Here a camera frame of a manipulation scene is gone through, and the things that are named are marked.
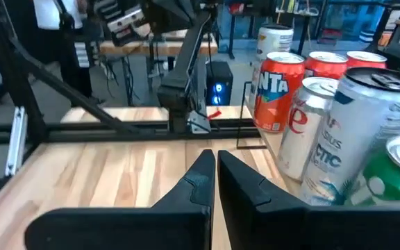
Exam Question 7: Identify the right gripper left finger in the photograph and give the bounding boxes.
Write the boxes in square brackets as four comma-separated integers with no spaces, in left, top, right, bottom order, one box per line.
[24,149,217,250]

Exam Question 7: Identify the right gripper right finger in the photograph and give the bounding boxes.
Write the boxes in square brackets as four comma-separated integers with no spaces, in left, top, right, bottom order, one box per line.
[217,149,400,250]

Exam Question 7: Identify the silver white can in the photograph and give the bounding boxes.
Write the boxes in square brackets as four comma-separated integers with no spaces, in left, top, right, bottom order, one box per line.
[276,76,340,182]

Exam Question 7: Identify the green Sprite can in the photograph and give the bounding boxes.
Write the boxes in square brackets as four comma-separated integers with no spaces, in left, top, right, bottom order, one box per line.
[345,135,400,206]

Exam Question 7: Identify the white Celsius Arctic Vibe can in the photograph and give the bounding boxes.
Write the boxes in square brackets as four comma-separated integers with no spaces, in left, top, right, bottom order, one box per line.
[299,67,400,206]

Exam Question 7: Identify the red Fanta can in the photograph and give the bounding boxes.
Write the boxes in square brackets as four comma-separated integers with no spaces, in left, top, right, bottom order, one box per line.
[345,50,388,69]
[303,51,349,81]
[253,51,306,134]

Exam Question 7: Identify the white Celsius can black lid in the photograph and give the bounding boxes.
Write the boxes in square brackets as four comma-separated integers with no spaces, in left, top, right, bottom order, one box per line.
[249,24,294,115]

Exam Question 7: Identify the grey metal mounting plate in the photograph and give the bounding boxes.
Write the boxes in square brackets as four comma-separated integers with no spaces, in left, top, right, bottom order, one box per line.
[187,110,212,135]

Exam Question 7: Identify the black device blue light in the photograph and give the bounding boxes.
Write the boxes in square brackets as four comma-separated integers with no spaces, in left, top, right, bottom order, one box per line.
[205,61,235,107]

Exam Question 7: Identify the wooden workbench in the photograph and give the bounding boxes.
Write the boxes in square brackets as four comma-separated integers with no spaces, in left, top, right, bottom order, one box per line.
[99,29,219,57]

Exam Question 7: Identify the person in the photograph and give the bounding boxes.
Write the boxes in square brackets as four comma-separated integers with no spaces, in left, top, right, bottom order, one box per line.
[33,0,95,100]

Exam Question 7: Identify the black aluminium table frame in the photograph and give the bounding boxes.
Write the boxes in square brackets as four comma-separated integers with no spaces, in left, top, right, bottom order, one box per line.
[0,0,260,216]

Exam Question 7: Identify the wooden shelf with black frame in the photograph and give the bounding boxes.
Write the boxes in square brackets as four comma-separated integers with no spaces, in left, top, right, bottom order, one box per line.
[236,80,267,150]

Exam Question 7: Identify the silver aluminium bracket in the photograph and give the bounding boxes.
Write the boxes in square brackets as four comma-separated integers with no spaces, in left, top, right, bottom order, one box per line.
[4,106,28,177]

